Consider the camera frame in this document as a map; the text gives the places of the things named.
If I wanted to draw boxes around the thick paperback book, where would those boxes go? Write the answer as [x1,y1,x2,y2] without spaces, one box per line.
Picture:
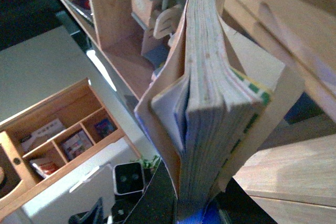
[135,0,304,208]

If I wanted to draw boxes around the blue book in cabinet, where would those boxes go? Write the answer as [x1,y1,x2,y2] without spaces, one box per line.
[94,118,116,138]

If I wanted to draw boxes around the wooden house ornament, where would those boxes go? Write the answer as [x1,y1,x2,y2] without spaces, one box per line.
[131,0,185,69]

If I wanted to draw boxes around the colourful book in cabinet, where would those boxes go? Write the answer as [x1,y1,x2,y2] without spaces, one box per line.
[60,130,93,161]

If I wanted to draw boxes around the right wooden bookshelf unit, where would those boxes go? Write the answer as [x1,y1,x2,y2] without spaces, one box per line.
[90,0,335,223]

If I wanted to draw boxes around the red white book in cabinet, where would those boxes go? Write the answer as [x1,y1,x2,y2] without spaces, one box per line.
[29,157,59,179]

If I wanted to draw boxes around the white black stereo camera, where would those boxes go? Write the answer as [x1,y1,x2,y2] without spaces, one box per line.
[112,162,145,196]

